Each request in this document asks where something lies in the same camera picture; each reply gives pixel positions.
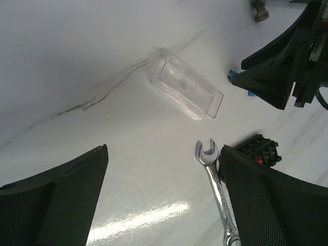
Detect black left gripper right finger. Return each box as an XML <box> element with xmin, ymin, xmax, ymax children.
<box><xmin>219</xmin><ymin>146</ymin><xmax>327</xmax><ymax>245</ymax></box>

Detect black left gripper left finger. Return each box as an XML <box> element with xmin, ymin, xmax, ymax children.
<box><xmin>1</xmin><ymin>145</ymin><xmax>108</xmax><ymax>245</ymax></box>

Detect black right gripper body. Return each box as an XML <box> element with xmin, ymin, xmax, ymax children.
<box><xmin>292</xmin><ymin>1</ymin><xmax>327</xmax><ymax>108</ymax></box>

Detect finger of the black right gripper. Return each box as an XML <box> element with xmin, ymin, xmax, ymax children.
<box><xmin>241</xmin><ymin>1</ymin><xmax>323</xmax><ymax>70</ymax></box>
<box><xmin>232</xmin><ymin>61</ymin><xmax>295</xmax><ymax>110</ymax></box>

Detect blue blade fuse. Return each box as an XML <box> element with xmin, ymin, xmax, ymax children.
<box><xmin>228</xmin><ymin>70</ymin><xmax>238</xmax><ymax>83</ymax></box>
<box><xmin>248</xmin><ymin>91</ymin><xmax>255</xmax><ymax>97</ymax></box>

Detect black fuse box base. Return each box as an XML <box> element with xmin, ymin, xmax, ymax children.
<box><xmin>234</xmin><ymin>134</ymin><xmax>282</xmax><ymax>167</ymax></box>

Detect clear plastic fuse box cover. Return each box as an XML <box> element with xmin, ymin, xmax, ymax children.
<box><xmin>149</xmin><ymin>54</ymin><xmax>223</xmax><ymax>120</ymax></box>

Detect silver open-end wrench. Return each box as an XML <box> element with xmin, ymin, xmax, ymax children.
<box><xmin>195</xmin><ymin>139</ymin><xmax>241</xmax><ymax>245</ymax></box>

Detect claw hammer black handle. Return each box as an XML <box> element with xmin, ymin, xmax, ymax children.
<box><xmin>251</xmin><ymin>0</ymin><xmax>269</xmax><ymax>22</ymax></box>

